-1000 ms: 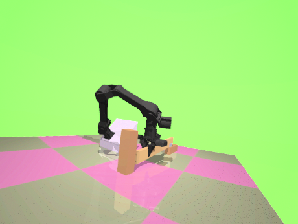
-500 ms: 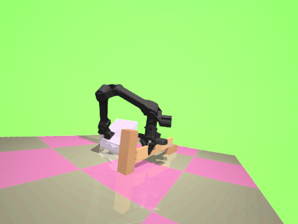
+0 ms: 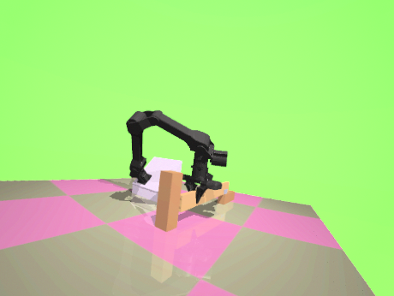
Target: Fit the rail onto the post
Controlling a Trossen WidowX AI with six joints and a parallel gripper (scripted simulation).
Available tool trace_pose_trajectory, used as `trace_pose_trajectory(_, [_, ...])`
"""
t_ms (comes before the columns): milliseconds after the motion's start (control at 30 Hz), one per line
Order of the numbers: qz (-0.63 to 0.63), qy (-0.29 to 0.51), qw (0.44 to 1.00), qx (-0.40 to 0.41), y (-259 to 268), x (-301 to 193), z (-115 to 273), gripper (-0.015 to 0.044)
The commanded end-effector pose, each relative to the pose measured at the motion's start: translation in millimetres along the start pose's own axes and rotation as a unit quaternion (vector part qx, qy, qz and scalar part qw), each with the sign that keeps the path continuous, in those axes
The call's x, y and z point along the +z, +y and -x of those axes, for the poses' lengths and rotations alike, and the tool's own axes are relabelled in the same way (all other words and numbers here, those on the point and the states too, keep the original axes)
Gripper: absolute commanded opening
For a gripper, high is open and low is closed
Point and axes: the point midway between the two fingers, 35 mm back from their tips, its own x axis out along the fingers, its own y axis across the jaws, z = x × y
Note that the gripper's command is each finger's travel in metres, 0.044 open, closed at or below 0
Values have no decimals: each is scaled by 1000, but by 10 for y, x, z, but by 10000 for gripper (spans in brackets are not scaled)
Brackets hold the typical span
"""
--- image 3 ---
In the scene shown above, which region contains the long wooden rail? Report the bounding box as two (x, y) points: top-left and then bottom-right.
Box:
(179, 181), (230, 212)

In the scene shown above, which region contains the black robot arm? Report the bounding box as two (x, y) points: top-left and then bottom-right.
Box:
(126, 110), (229, 185)

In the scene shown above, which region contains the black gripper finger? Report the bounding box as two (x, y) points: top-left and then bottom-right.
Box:
(196, 186), (209, 204)
(184, 184), (197, 192)

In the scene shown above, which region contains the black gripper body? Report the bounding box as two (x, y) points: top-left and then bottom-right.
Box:
(182, 163), (223, 190)

